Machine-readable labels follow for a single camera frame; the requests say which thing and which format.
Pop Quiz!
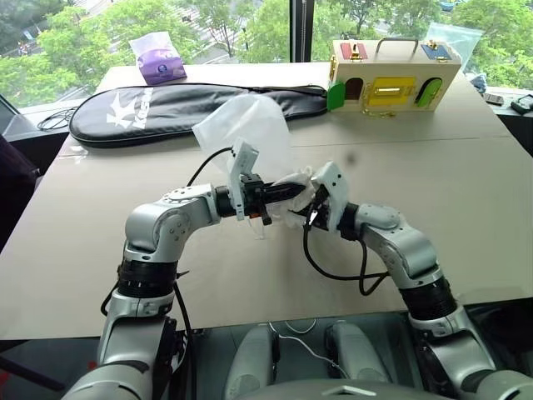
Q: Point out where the wooden lock box toy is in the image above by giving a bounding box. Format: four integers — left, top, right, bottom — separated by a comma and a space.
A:
326, 37, 461, 116

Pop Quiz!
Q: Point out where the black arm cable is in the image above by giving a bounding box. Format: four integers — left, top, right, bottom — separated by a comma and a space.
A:
302, 199, 389, 298
185, 146, 235, 187

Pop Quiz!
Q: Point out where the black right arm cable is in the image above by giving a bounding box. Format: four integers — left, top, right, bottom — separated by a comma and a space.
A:
302, 199, 389, 298

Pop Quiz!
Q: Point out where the clear plastic zip bag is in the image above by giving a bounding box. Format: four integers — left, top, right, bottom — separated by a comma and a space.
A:
423, 22, 485, 77

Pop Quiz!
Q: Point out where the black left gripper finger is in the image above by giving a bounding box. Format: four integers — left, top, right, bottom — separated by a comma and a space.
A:
264, 181, 309, 196
266, 190, 308, 206

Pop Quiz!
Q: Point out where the translucent drawstring bag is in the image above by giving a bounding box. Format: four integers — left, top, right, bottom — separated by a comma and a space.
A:
192, 94, 293, 241

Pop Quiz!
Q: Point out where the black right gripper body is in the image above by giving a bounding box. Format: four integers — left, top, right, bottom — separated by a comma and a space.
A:
308, 187, 335, 230

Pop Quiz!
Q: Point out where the thin black cable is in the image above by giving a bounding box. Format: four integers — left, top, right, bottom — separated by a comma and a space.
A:
37, 105, 81, 133

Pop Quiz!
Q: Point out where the grey rounded robot leg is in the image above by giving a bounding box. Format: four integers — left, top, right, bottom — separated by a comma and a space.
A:
226, 323, 279, 400
326, 321, 391, 385

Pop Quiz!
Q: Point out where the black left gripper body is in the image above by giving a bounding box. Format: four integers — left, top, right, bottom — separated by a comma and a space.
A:
241, 173, 272, 226

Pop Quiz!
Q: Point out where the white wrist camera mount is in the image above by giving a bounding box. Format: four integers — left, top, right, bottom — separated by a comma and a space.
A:
311, 161, 353, 231
227, 139, 262, 223

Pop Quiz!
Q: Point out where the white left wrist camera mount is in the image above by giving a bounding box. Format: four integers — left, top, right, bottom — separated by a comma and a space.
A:
227, 139, 262, 223

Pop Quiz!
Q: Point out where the white towel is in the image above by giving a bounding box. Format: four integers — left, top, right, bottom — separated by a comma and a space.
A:
269, 165, 322, 229

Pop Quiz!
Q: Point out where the grey robot torso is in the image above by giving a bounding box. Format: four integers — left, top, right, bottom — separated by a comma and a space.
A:
257, 376, 418, 400

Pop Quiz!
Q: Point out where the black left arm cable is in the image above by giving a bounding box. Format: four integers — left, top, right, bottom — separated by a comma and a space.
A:
185, 146, 235, 187

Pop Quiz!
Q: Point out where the dark window frame post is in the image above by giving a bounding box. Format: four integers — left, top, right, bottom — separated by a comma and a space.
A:
288, 0, 314, 64

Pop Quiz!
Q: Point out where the thin white cable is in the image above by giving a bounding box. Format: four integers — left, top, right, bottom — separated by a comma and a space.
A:
266, 319, 347, 378

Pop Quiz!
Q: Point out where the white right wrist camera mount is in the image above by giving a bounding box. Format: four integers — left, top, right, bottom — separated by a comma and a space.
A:
311, 161, 353, 231

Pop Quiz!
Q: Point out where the black racket cover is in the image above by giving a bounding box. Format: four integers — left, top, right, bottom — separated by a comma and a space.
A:
67, 82, 331, 149

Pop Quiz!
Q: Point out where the purple tissue pack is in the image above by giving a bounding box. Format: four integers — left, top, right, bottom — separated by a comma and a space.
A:
128, 33, 189, 85

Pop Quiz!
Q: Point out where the dark chair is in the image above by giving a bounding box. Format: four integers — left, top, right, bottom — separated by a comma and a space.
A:
0, 132, 43, 253

